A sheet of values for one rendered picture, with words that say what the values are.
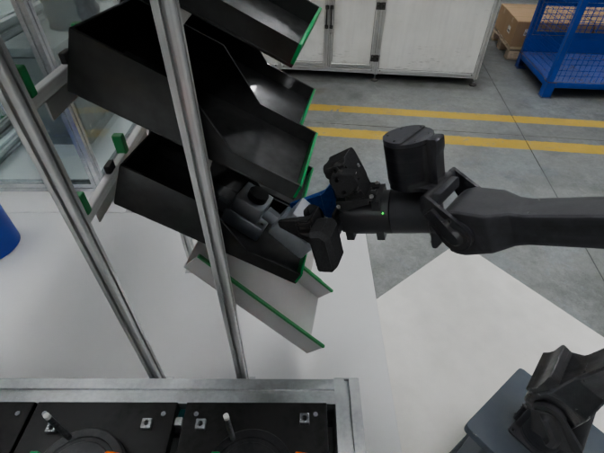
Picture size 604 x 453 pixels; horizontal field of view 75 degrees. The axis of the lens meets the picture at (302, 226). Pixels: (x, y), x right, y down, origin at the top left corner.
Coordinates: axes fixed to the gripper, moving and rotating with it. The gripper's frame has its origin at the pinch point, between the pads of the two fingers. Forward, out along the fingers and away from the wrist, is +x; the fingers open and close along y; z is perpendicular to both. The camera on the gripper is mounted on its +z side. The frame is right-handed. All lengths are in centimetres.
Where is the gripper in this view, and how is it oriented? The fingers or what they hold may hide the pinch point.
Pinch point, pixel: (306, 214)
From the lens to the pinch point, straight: 56.1
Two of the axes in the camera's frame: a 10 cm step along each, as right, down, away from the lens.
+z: -2.4, -8.3, -5.1
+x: -9.1, 0.1, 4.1
